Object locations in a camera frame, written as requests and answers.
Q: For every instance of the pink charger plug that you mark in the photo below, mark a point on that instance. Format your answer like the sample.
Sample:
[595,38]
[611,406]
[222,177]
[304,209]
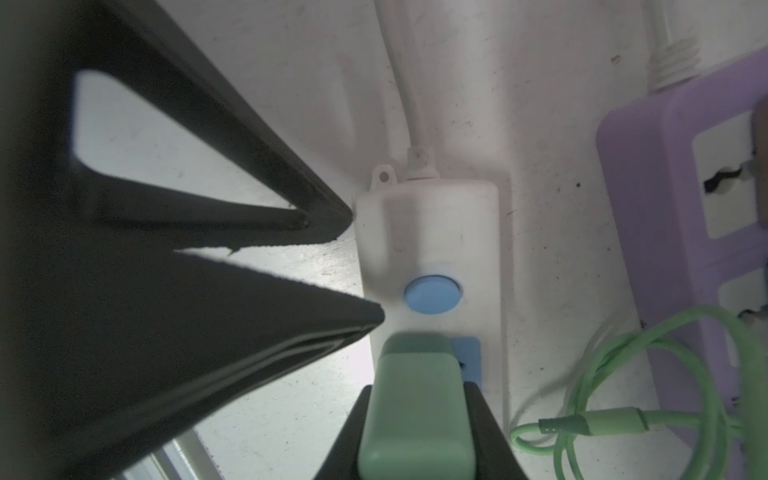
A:
[760,138]

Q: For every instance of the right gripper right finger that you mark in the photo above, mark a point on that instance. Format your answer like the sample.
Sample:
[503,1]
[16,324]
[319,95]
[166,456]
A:
[494,457]

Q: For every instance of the green charger plug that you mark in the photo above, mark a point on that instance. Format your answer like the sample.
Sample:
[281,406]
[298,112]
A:
[417,424]

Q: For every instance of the white blue power strip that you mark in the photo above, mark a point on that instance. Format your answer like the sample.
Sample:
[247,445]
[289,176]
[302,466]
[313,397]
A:
[429,254]

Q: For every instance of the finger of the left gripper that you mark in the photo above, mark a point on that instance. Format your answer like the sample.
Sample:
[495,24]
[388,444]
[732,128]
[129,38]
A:
[44,185]
[106,356]

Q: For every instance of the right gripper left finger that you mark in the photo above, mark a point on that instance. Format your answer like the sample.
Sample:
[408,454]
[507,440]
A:
[341,461]

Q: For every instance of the purple power strip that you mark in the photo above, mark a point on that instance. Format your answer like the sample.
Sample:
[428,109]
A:
[680,174]

